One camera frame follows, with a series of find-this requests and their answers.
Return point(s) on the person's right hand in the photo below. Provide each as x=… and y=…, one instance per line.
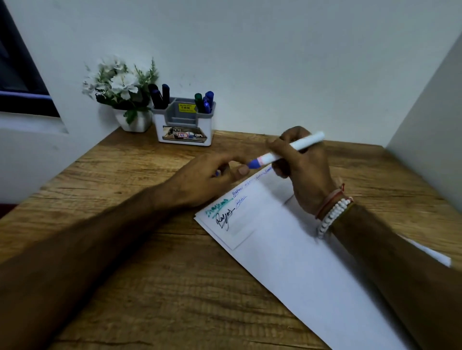
x=310, y=180

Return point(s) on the person's left hand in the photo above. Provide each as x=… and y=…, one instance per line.
x=196, y=180

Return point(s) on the person's right fingers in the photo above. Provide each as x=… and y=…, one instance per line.
x=285, y=148

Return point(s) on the person's left thumb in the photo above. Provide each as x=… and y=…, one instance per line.
x=240, y=172

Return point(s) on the white marker with blue tip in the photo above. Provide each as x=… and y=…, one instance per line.
x=306, y=143

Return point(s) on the person's left forearm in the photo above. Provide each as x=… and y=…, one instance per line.
x=72, y=263

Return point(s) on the person's right forearm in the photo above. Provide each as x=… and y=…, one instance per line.
x=404, y=285

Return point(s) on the white paper sheet with handwriting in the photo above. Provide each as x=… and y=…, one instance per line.
x=249, y=209

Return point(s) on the white and grey pen holder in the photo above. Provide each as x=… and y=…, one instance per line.
x=184, y=126

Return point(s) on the dark blue marker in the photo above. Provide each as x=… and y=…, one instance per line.
x=165, y=94

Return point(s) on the black marker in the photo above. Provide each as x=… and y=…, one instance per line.
x=155, y=95

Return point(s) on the white flower pot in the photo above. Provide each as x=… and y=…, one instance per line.
x=135, y=120

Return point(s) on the large blank white paper sheet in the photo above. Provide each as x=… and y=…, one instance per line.
x=310, y=274

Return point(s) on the artificial white flower plant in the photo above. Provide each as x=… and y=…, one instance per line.
x=121, y=84

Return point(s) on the dark window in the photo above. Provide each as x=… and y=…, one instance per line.
x=20, y=72

